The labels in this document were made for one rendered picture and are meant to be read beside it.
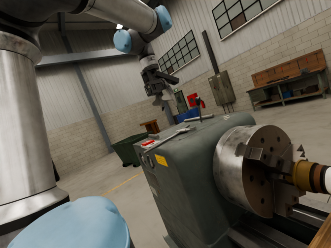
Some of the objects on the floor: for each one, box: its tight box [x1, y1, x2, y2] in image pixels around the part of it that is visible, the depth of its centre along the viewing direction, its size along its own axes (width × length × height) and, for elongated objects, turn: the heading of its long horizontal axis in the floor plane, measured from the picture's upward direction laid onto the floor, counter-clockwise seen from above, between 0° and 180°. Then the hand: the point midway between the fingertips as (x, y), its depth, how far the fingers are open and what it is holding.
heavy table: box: [139, 119, 160, 135], centre depth 952 cm, size 161×44×100 cm, turn 107°
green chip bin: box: [110, 131, 153, 167], centre depth 543 cm, size 134×94×85 cm
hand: (170, 108), depth 75 cm, fingers open, 14 cm apart
